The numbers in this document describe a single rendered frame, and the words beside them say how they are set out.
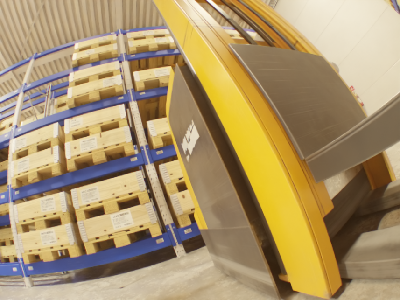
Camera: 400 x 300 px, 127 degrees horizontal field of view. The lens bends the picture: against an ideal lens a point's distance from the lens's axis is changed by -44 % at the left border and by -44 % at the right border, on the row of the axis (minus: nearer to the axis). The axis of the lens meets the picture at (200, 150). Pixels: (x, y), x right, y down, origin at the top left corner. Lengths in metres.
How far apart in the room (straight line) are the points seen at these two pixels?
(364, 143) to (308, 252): 0.24
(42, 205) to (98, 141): 0.98
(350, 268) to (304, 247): 0.16
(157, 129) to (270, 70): 1.72
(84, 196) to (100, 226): 0.35
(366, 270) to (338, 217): 0.28
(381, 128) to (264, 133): 0.23
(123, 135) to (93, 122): 0.45
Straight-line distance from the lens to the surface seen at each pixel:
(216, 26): 0.69
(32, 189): 2.43
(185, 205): 1.82
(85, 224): 1.94
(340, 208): 0.73
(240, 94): 0.42
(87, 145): 2.14
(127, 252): 1.90
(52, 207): 2.14
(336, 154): 0.37
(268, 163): 0.40
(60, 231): 2.07
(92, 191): 1.95
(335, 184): 0.73
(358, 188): 0.89
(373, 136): 0.33
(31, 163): 2.46
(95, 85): 2.68
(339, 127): 0.61
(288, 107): 0.47
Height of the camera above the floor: 0.35
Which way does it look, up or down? 19 degrees up
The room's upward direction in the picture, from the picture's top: 23 degrees counter-clockwise
